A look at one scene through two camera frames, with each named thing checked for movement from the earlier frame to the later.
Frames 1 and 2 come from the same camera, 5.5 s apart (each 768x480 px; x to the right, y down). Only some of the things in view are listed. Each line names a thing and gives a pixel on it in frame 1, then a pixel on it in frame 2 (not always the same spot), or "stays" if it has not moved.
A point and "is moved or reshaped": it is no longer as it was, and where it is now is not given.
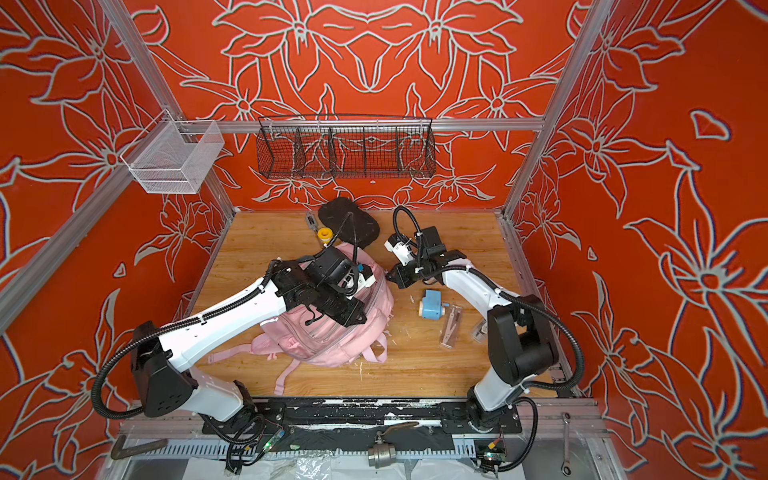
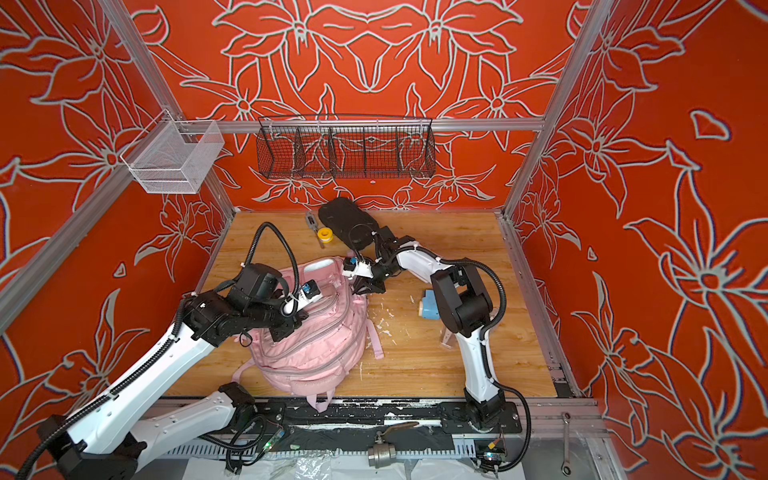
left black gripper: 352,315 → 292,322
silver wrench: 566,467 stays
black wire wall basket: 346,147 stays
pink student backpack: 325,340 is moved or reshaped
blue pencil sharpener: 432,305 stays
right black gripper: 402,277 → 370,284
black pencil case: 350,223 stays
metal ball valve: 384,454 stays
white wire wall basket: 173,157 stays
